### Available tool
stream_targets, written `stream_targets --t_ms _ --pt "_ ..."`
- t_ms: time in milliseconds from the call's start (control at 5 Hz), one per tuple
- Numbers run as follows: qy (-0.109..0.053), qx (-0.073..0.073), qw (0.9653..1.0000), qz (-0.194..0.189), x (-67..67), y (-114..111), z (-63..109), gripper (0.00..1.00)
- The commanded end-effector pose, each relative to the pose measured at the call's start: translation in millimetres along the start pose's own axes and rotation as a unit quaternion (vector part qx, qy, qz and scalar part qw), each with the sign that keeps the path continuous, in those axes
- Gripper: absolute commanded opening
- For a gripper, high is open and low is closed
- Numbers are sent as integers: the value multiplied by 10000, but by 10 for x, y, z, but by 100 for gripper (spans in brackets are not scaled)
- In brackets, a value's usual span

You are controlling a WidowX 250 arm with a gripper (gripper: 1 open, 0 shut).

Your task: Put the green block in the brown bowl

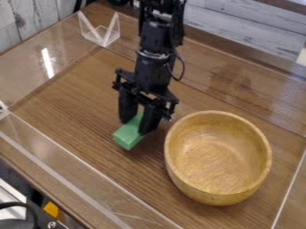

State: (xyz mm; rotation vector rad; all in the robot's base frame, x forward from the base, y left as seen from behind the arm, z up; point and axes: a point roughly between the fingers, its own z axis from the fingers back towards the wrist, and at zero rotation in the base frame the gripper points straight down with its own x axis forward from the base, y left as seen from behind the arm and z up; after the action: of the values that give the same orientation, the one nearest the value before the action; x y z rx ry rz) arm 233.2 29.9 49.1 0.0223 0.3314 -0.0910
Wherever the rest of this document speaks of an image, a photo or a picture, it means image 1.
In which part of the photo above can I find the clear acrylic front wall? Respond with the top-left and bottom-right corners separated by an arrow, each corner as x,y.
0,101 -> 183,229

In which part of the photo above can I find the brown wooden bowl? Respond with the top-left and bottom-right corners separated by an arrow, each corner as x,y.
164,110 -> 273,206

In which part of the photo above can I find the yellow and black device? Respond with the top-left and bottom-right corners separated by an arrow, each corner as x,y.
43,201 -> 84,229

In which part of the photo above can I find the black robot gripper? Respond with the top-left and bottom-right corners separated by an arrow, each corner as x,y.
112,51 -> 179,135

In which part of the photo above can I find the clear acrylic corner bracket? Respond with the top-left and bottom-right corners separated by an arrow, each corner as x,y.
77,12 -> 120,47

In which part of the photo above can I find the green rectangular block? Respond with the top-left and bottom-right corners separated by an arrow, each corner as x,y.
112,112 -> 143,150

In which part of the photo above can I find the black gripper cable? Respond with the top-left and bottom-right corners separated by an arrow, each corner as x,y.
166,50 -> 187,82

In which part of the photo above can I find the black cable near corner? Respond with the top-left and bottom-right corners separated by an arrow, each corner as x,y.
0,201 -> 40,229

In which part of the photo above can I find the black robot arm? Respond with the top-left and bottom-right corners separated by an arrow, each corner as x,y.
114,0 -> 187,135

